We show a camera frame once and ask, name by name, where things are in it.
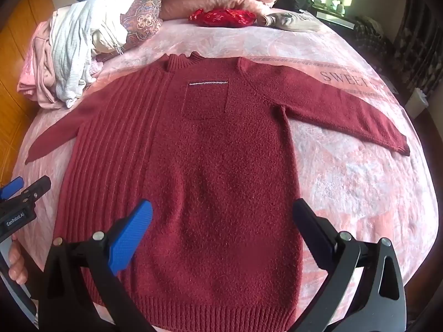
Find pink printed bed blanket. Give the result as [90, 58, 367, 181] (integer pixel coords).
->
[14, 17, 435, 332]

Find paisley patterned pillow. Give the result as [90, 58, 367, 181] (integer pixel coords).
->
[119, 0, 165, 51]

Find white ribbed garment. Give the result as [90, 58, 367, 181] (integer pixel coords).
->
[50, 0, 135, 108]

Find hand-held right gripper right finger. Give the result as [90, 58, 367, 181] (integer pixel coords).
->
[292, 199, 407, 332]

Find cream zip jacket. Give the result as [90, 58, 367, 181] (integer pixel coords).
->
[91, 15, 129, 56]

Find dark side table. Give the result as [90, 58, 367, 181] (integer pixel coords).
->
[311, 4, 358, 31]

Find beige cap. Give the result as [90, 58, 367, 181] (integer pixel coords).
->
[260, 11, 322, 33]

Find dark red knit sweater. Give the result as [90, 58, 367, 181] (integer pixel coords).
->
[25, 52, 411, 327]

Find red embroidered pouch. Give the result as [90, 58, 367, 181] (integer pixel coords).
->
[189, 8, 257, 27]

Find person's left hand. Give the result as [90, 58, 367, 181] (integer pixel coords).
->
[7, 238, 28, 286]

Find pale pink garment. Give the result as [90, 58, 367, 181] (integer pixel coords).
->
[17, 10, 104, 109]

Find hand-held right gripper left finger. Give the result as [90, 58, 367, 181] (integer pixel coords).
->
[37, 199, 163, 332]

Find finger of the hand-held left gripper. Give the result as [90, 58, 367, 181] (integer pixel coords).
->
[0, 176, 25, 201]
[16, 176, 52, 212]

